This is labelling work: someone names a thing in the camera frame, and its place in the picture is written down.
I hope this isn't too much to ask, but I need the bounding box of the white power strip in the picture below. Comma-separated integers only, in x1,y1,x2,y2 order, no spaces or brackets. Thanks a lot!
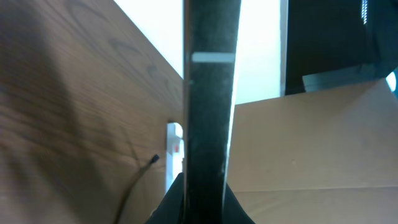
165,123,184,192

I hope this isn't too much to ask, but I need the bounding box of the dark monitor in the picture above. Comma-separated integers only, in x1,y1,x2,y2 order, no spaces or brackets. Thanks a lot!
285,0,397,95

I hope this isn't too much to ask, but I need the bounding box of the black USB charging cable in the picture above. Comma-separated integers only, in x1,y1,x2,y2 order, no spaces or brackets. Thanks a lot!
113,154,160,224

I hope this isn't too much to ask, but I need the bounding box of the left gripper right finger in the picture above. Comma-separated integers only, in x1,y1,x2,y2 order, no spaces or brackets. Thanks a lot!
223,185,254,224

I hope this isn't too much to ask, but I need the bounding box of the brown cardboard box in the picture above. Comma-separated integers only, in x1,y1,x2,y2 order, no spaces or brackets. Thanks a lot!
228,80,397,223

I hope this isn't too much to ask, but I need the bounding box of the Samsung Galaxy smartphone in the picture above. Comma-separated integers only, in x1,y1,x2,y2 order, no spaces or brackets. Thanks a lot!
182,0,241,223

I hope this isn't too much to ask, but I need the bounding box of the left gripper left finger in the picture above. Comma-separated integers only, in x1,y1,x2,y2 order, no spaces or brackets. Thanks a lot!
146,172,184,224

